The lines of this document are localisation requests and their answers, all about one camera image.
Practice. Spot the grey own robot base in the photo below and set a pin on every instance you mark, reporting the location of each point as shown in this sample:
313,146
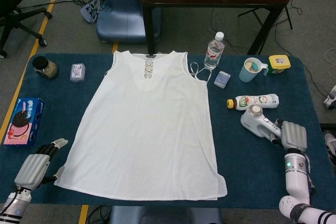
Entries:
162,216

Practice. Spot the dark blue table cloth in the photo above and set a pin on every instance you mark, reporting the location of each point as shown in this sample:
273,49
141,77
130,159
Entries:
249,182

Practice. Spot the grey sneaker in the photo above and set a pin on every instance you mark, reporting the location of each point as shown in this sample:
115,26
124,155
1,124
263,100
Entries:
330,142

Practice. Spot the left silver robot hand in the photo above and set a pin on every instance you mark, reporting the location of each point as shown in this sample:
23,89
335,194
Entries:
31,171

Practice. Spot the grey device on floor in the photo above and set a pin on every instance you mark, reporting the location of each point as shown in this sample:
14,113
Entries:
330,100

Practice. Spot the white handheld steam iron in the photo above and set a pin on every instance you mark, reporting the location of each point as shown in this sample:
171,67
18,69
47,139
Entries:
252,121

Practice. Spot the green tub yellow lid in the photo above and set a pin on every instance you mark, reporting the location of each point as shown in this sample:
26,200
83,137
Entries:
279,64

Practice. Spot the white sleeveless top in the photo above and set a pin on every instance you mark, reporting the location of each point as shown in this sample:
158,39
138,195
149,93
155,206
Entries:
147,129

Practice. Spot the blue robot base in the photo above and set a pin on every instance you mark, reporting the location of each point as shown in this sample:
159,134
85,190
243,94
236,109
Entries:
118,16

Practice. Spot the clear plastic water bottle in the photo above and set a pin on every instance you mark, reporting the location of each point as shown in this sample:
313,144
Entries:
213,53

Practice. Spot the clear plastic box purple content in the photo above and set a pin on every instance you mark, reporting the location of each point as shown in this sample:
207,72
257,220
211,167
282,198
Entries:
78,72

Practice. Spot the light blue mug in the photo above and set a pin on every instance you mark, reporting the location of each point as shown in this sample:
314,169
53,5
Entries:
248,74

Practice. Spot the white drink bottle yellow cap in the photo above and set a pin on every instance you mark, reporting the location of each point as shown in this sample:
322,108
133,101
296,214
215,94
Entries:
262,100

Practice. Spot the teal item in mug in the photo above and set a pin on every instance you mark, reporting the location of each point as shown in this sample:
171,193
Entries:
254,65

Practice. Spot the glass jar black lid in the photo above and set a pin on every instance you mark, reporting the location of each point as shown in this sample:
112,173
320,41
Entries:
47,68

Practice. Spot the black stand legs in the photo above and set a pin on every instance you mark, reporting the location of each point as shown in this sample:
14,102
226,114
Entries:
287,16

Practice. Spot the blue grey card pack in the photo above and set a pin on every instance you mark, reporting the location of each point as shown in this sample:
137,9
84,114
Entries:
222,79

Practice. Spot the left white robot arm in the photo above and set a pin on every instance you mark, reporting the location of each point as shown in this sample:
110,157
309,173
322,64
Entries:
13,205

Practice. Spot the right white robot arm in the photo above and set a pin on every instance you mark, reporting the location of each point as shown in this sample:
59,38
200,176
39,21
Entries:
298,182

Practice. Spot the blue cookie box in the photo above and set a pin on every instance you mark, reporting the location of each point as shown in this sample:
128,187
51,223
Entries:
23,124

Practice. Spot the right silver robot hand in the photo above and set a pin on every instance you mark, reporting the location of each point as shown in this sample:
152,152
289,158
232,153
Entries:
294,136

